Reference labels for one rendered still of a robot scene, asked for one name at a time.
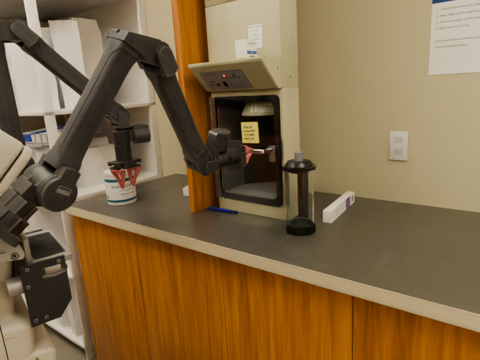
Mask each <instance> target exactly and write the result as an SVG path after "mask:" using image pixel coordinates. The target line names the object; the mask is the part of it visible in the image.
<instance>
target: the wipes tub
mask: <svg viewBox="0 0 480 360"><path fill-rule="evenodd" d="M124 170H126V169H124ZM104 182H105V187H106V196H107V201H108V204H109V205H112V206H121V205H126V204H131V203H134V202H135V201H136V187H135V186H132V185H131V182H130V180H129V175H128V173H127V170H126V177H125V187H124V189H122V188H121V187H120V186H119V183H118V181H117V180H116V179H115V177H114V176H113V174H112V173H111V172H110V169H108V170H106V171H104Z"/></svg>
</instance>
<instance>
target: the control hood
mask: <svg viewBox="0 0 480 360"><path fill-rule="evenodd" d="M188 68H189V69H190V70H191V72H192V73H193V74H194V76H195V77H196V78H197V79H198V81H199V82H200V83H201V85H202V86H203V87H204V88H205V89H206V91H207V92H210V91H237V90H251V89H277V88H281V58H280V56H255V57H249V58H242V59H230V60H223V61H212V62H205V63H198V64H189V65H188ZM236 69H241V70H242V71H243V73H244V74H245V76H246V77H247V79H248V80H249V82H250V84H251V85H252V86H253V88H242V89H217V90H211V89H210V87H209V86H208V84H207V83H206V82H205V81H204V80H203V78H202V77H201V75H200V74H199V73H206V72H213V71H228V70H236Z"/></svg>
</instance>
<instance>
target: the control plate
mask: <svg viewBox="0 0 480 360"><path fill-rule="evenodd" d="M199 74H200V75H201V77H202V78H203V80H204V81H205V82H206V83H207V84H208V86H209V87H210V89H211V90H217V89H242V88H253V86H252V85H251V84H250V82H249V80H248V79H247V77H246V76H245V74H244V73H243V71H242V70H241V69H236V70H228V71H213V72H206V73H199ZM223 74H224V75H225V77H224V76H223ZM232 74H235V76H233V75H232ZM223 81H225V82H226V83H227V84H228V86H224V84H223V83H222V82H223ZM236 82H237V83H238V84H236ZM241 82H243V84H241ZM230 83H232V85H231V84H230ZM212 84H213V85H214V86H212ZM217 84H220V85H221V86H217Z"/></svg>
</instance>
